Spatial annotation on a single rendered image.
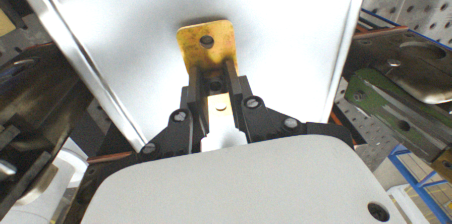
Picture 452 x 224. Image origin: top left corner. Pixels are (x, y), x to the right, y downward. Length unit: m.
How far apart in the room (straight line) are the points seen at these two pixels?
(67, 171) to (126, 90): 0.53
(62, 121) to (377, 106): 0.28
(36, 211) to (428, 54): 0.74
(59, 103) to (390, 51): 0.32
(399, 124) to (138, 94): 0.23
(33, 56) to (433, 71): 0.37
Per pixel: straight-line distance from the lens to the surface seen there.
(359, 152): 0.36
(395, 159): 2.78
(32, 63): 0.24
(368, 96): 0.23
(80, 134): 0.65
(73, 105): 0.21
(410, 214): 4.74
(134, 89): 0.17
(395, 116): 0.22
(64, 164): 0.69
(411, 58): 0.26
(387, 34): 0.31
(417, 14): 0.70
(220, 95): 0.16
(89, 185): 0.35
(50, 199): 0.66
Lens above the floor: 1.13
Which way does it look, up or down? 50 degrees down
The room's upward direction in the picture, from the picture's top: 171 degrees clockwise
